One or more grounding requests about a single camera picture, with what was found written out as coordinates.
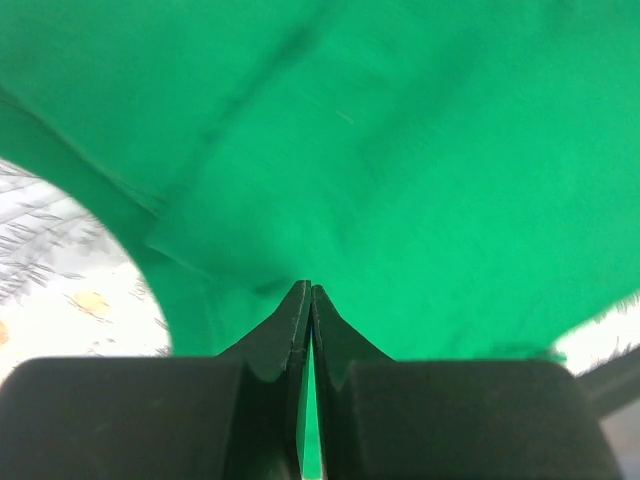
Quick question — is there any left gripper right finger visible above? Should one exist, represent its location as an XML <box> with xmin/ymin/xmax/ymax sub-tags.
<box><xmin>310</xmin><ymin>286</ymin><xmax>622</xmax><ymax>479</ymax></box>

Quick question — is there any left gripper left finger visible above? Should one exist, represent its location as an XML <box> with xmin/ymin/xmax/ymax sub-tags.
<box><xmin>1</xmin><ymin>281</ymin><xmax>311</xmax><ymax>479</ymax></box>

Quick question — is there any green t shirt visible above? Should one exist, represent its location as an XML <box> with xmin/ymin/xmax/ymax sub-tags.
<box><xmin>1</xmin><ymin>1</ymin><xmax>639</xmax><ymax>478</ymax></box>

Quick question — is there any floral table cloth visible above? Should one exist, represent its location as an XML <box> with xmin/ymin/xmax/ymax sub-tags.
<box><xmin>1</xmin><ymin>153</ymin><xmax>639</xmax><ymax>361</ymax></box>

